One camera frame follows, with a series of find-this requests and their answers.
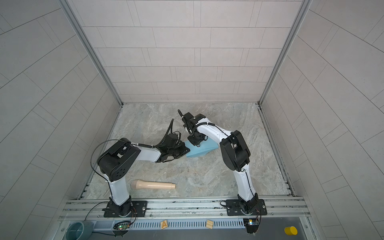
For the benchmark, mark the circuit board with wires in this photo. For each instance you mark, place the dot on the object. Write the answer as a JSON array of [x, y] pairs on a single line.
[[251, 225], [122, 226]]

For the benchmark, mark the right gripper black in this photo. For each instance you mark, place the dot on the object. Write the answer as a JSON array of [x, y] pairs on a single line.
[[195, 142]]

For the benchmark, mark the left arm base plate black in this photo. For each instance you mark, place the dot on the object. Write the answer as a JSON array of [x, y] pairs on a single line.
[[139, 208]]

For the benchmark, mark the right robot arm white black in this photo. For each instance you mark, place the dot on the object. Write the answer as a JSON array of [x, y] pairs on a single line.
[[236, 156]]

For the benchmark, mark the aluminium mounting rail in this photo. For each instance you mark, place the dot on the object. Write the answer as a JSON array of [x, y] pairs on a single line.
[[185, 208]]

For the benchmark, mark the teal paper envelope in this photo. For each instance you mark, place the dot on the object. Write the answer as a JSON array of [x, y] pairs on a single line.
[[205, 147]]

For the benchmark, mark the wooden letter A block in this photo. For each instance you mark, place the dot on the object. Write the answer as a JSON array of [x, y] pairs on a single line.
[[164, 224]]

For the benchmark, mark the plain wooden block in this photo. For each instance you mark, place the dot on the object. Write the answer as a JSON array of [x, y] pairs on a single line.
[[209, 224]]

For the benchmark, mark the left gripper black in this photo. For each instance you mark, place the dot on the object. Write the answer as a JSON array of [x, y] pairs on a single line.
[[183, 147]]

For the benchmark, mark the right circuit board with wires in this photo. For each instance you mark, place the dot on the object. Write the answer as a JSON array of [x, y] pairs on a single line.
[[251, 225]]

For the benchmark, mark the beige plastic toy microphone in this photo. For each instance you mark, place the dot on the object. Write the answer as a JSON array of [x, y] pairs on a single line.
[[140, 184]]

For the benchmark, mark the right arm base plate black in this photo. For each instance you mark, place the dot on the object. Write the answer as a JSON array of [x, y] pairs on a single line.
[[233, 208]]

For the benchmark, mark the left circuit board with wires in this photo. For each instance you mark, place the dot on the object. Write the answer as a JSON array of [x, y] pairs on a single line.
[[122, 226]]

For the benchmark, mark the grey slotted cable duct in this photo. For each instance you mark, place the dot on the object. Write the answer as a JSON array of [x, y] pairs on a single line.
[[176, 224]]

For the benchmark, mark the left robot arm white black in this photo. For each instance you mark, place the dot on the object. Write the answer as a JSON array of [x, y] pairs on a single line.
[[115, 163]]

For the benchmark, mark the yellow cylinder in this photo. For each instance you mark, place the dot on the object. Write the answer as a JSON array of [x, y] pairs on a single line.
[[291, 231]]

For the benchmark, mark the teal round bowl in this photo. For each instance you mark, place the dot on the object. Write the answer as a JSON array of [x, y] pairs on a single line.
[[79, 230]]

